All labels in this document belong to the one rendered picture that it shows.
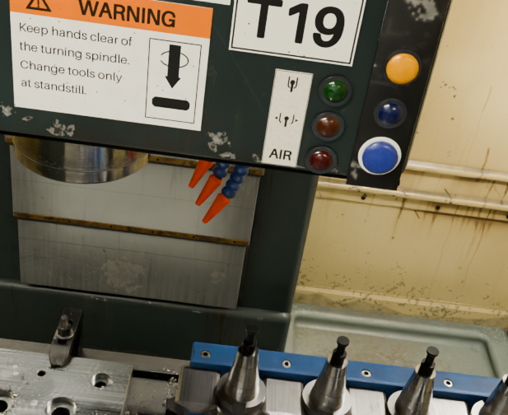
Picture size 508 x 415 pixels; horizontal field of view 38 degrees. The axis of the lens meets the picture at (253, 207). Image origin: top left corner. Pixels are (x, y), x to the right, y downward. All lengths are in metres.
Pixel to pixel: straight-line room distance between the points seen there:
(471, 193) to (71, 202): 0.98
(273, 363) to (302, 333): 1.03
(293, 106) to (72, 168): 0.30
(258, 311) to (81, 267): 0.38
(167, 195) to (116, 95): 0.81
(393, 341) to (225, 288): 0.68
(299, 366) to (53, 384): 0.45
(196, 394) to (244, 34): 0.52
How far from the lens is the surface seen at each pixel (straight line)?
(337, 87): 0.60
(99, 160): 0.81
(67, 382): 1.29
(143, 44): 0.61
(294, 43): 0.59
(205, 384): 0.98
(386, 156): 0.63
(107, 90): 0.63
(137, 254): 1.52
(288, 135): 0.63
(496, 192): 1.94
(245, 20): 0.59
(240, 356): 0.92
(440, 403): 1.04
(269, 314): 1.62
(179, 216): 1.44
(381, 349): 2.06
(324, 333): 2.05
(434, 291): 2.09
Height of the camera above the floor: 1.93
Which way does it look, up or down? 33 degrees down
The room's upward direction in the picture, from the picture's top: 9 degrees clockwise
